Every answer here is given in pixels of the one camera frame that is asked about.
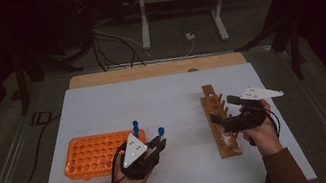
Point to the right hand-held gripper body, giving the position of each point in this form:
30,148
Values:
259,93

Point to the orange plastic test tube rack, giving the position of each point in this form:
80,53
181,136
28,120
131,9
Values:
94,154

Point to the clear test tube blue cap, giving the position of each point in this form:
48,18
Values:
161,131
136,136
135,123
136,130

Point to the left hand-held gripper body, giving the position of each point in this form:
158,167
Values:
134,150

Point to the black tripod stand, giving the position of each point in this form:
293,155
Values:
31,64
286,32

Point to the person's right hand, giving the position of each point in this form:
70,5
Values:
264,138

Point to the white plug adapter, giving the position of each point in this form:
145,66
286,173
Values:
190,36

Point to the wooden test tube rack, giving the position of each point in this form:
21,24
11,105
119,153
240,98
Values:
208,92

